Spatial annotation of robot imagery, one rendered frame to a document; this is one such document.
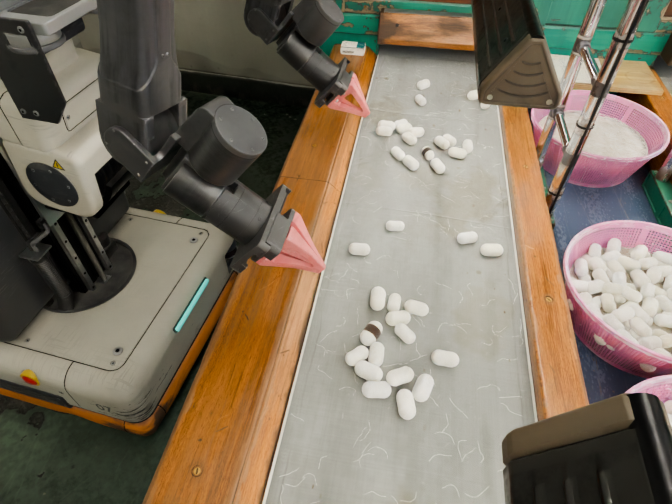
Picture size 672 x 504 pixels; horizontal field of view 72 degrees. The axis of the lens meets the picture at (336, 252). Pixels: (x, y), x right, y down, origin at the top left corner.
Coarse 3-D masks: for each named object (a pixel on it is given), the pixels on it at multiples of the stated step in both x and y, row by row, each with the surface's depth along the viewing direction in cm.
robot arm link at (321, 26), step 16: (304, 0) 77; (320, 0) 76; (256, 16) 79; (288, 16) 78; (304, 16) 78; (320, 16) 76; (336, 16) 78; (256, 32) 80; (272, 32) 79; (304, 32) 79; (320, 32) 78
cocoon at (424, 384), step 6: (420, 378) 58; (426, 378) 57; (432, 378) 58; (420, 384) 57; (426, 384) 57; (432, 384) 58; (414, 390) 57; (420, 390) 56; (426, 390) 57; (414, 396) 57; (420, 396) 56; (426, 396) 56
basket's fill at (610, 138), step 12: (576, 120) 103; (600, 120) 103; (612, 120) 104; (600, 132) 101; (612, 132) 101; (624, 132) 101; (636, 132) 101; (588, 144) 97; (600, 144) 97; (612, 144) 96; (624, 144) 97; (636, 144) 98; (612, 156) 94; (624, 156) 95; (636, 156) 95
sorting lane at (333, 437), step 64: (384, 64) 121; (448, 64) 121; (448, 128) 100; (384, 192) 85; (448, 192) 85; (384, 256) 74; (448, 256) 74; (512, 256) 74; (320, 320) 66; (384, 320) 66; (448, 320) 66; (512, 320) 66; (320, 384) 59; (448, 384) 59; (512, 384) 59; (320, 448) 54; (384, 448) 54; (448, 448) 54
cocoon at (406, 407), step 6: (402, 390) 57; (408, 390) 57; (396, 396) 57; (402, 396) 56; (408, 396) 56; (402, 402) 56; (408, 402) 55; (402, 408) 55; (408, 408) 55; (414, 408) 55; (402, 414) 55; (408, 414) 55; (414, 414) 55
